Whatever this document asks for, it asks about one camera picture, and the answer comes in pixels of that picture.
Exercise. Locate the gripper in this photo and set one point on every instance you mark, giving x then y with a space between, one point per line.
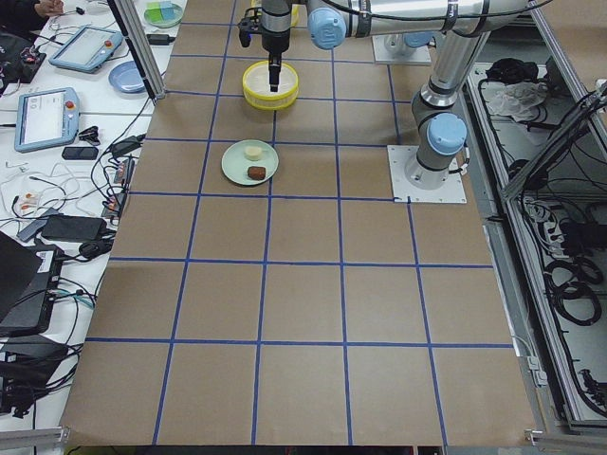
274 40

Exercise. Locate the white steamed bun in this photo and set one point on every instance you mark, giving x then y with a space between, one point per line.
253 153

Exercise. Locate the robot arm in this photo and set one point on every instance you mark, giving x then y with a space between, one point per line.
465 25

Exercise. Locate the pale green plate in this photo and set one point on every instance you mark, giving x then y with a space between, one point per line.
235 164

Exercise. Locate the brown bun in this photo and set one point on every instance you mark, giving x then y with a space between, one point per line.
256 173

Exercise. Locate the black power adapter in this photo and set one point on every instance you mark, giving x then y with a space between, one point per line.
157 39

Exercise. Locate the green plate with blocks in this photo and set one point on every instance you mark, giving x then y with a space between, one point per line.
163 14

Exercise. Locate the blue plate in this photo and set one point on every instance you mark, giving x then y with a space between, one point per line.
126 79

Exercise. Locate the upper teach pendant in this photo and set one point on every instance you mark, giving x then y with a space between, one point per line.
87 49

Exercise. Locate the teach pendant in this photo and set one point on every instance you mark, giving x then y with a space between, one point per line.
87 49
46 119

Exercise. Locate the black phone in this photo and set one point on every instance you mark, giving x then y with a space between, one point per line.
78 153

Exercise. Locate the lower teach pendant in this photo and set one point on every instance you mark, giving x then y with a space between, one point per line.
46 119

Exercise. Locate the black power brick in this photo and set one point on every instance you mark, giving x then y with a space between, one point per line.
67 228

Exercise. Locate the black laptop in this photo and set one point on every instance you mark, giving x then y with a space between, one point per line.
29 277

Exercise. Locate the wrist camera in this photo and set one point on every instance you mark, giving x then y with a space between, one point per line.
248 27

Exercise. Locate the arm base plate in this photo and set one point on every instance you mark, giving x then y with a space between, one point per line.
411 183
405 48

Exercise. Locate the aluminium frame post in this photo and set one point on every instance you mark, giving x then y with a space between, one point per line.
126 16

